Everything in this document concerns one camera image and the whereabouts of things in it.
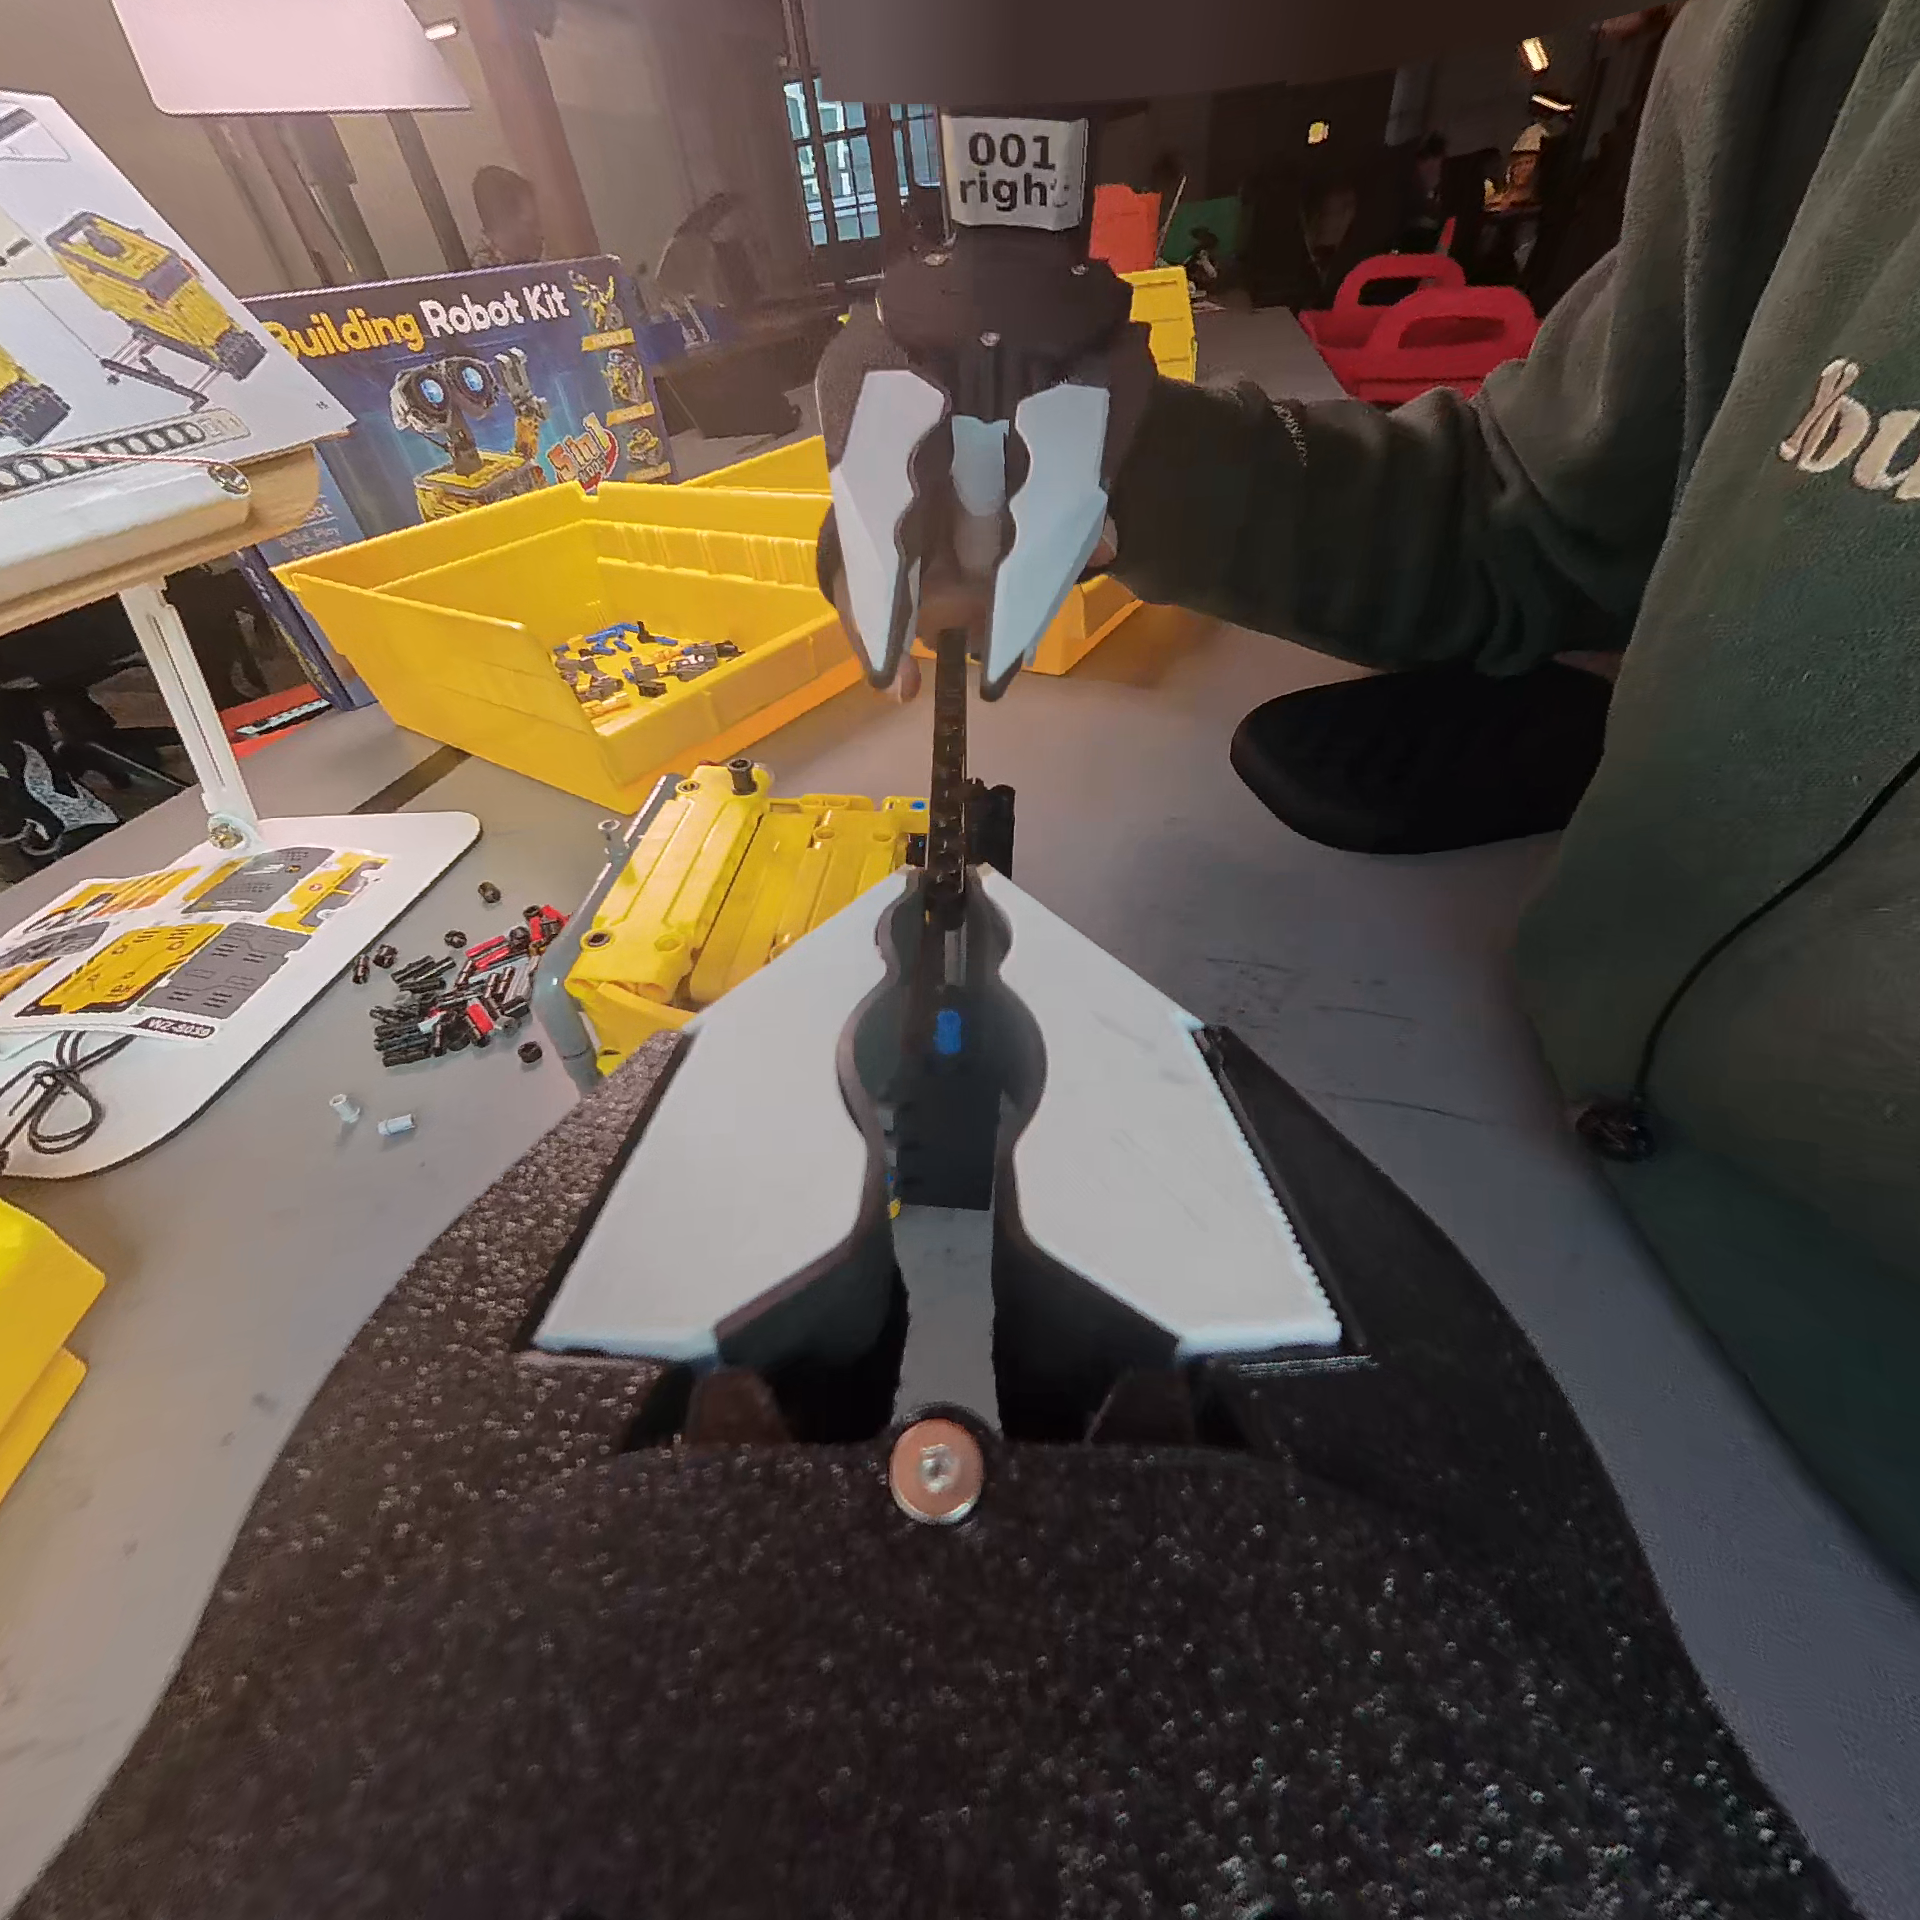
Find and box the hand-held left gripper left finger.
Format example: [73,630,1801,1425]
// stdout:
[532,872,924,1369]

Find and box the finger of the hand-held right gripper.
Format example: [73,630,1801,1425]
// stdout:
[827,369,951,688]
[983,383,1112,704]

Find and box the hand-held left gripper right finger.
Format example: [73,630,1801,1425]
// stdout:
[975,867,1344,1366]

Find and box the long black lego beam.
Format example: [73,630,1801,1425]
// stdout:
[919,622,985,932]

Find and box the yellow black lego robot body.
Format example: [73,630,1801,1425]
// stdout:
[544,761,1023,1215]

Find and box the lego instruction booklet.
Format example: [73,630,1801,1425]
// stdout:
[0,89,359,505]

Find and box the person's right forearm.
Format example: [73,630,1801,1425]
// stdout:
[1112,240,1665,676]

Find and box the heap of mixed lego parts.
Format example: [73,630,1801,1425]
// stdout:
[551,622,744,707]

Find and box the person's right hand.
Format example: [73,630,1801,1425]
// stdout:
[892,567,1004,704]

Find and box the yellow plastic bin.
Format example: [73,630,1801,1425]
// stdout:
[0,1198,110,1502]
[275,480,864,817]
[675,434,1203,676]
[1118,267,1203,384]

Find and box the orange plastic crate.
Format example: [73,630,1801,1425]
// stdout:
[1088,182,1168,275]

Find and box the pile of black red pins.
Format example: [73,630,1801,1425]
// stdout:
[351,882,569,1070]

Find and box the red plastic basket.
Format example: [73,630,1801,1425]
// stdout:
[1295,252,1545,407]

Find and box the blue robot kit box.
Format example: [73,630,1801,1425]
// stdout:
[224,252,676,720]

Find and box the instruction sheet on white stand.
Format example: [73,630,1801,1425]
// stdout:
[0,434,481,1180]

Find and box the yellow grey sticker sheet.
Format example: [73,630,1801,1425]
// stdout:
[0,843,392,1038]

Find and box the black white patterned cloth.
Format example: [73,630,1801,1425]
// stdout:
[0,732,120,859]

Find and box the black usb cable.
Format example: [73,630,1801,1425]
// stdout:
[0,1026,128,1164]

